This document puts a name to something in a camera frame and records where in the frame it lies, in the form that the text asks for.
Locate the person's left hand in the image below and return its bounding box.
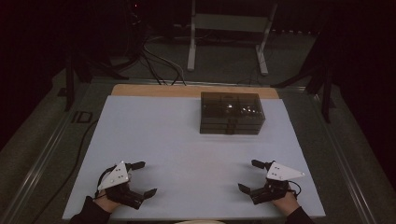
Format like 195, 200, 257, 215
92, 192, 120, 215

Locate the metal floor rail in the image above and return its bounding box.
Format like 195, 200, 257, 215
0, 110, 74, 224
312, 92, 376, 224

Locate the left hand-held gripper cable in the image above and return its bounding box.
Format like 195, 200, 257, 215
94, 165, 117, 200

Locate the transparent compartment drawer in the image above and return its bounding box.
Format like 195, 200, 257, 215
200, 117, 266, 126

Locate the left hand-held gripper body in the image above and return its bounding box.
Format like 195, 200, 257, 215
97, 161, 145, 210

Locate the grey floor cable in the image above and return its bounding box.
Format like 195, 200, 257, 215
143, 35, 187, 83

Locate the long black floor cable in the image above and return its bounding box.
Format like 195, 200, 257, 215
30, 119, 99, 224

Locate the right hand-held gripper cable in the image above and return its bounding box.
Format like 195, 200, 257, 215
288, 180, 303, 199

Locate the smoky transparent drawer box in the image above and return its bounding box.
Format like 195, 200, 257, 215
199, 91, 266, 135

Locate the hand-held gripper cable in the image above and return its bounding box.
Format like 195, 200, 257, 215
94, 165, 117, 200
288, 180, 303, 199

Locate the cream round object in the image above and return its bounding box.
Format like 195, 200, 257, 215
174, 219, 227, 224

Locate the thin black floor cable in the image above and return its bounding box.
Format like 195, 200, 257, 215
141, 46, 188, 87

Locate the black rectangular floor marker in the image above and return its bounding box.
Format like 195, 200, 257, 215
71, 110, 93, 124

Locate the person's right hand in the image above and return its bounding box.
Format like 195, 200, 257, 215
272, 191, 301, 217

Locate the white metal stand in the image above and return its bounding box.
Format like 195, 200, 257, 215
186, 0, 278, 77

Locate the black tripod stand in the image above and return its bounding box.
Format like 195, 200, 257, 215
270, 59, 336, 124
57, 52, 130, 112

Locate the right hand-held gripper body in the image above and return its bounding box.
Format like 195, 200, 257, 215
248, 161, 306, 205

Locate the white foam board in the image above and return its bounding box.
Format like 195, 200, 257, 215
62, 94, 327, 222

